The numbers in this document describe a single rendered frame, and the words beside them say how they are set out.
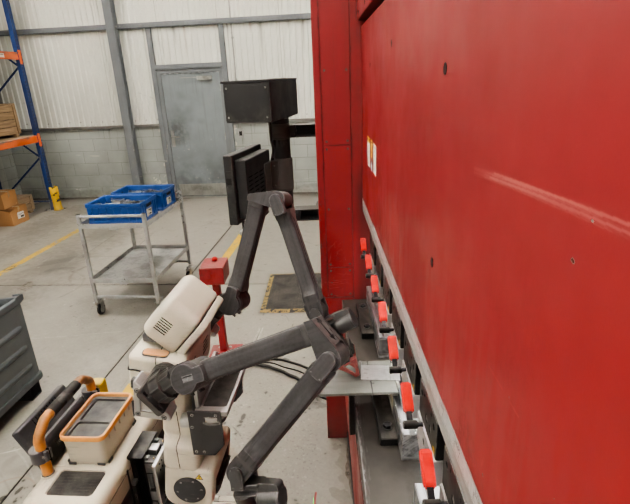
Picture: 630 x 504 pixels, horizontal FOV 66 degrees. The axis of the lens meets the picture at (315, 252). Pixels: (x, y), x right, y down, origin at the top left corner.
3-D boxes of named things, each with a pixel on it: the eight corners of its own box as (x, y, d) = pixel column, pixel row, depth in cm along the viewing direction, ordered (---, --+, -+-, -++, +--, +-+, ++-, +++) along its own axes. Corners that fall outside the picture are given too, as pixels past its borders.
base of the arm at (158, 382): (153, 368, 133) (135, 395, 122) (173, 353, 131) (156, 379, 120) (175, 389, 135) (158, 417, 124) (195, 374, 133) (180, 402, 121)
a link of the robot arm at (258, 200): (258, 183, 163) (246, 182, 154) (295, 194, 160) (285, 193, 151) (228, 305, 171) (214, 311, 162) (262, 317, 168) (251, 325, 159)
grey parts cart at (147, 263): (136, 277, 519) (120, 190, 486) (195, 276, 513) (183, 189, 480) (93, 316, 434) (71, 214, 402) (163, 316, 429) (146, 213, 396)
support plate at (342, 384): (315, 365, 170) (315, 362, 169) (389, 362, 169) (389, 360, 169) (315, 397, 153) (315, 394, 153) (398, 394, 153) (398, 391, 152)
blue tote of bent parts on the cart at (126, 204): (107, 213, 448) (104, 194, 442) (159, 212, 444) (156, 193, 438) (87, 225, 415) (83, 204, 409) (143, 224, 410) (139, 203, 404)
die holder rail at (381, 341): (366, 303, 240) (366, 285, 237) (378, 302, 240) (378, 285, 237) (378, 358, 193) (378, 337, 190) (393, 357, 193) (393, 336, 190)
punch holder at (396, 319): (390, 345, 145) (391, 295, 140) (418, 344, 145) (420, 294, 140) (398, 374, 131) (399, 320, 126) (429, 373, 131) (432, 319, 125)
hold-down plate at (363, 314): (356, 308, 235) (356, 302, 234) (367, 307, 235) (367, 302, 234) (361, 339, 207) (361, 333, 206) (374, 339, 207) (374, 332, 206)
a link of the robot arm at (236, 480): (244, 453, 125) (227, 468, 117) (284, 452, 121) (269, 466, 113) (251, 500, 124) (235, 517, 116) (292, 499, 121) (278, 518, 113)
